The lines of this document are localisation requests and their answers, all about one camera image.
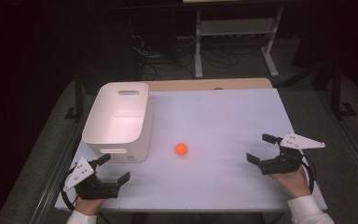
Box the black floor cables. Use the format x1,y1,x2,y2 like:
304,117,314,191
130,33,241,82

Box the person's right hand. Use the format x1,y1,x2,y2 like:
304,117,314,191
268,164,312,201

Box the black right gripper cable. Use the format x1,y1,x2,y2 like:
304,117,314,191
300,154,318,194

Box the person's left hand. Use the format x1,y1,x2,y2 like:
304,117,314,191
74,197,106,217

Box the white plastic bin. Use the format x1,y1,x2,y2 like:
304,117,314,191
81,81,154,164

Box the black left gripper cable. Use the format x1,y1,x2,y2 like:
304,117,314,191
60,167,76,213

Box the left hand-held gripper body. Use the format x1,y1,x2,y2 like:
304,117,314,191
62,157,121,201

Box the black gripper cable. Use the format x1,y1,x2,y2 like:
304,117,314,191
300,154,318,194
60,167,76,213

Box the black metal stand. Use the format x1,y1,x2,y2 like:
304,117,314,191
63,73,86,121
329,60,358,120

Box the white metal stand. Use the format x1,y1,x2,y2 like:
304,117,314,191
194,5,285,79

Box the orange ball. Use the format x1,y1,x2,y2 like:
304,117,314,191
174,142,188,156

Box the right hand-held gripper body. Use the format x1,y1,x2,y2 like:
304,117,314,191
259,132,326,176

